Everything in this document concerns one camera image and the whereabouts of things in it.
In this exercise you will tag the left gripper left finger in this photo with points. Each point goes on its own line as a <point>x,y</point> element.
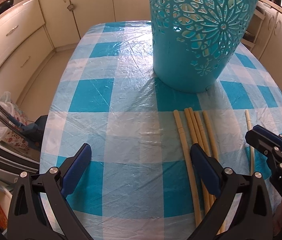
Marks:
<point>73,168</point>

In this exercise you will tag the white rolling storage cart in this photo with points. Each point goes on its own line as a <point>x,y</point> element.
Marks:
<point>251,34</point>

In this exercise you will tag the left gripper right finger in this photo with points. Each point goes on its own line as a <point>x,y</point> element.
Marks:
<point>208,168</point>

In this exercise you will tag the teal perforated plastic basket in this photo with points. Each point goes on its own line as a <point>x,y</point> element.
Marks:
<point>193,40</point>

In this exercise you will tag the blue white checkered tablecloth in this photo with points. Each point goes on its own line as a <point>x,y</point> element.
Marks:
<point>136,185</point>

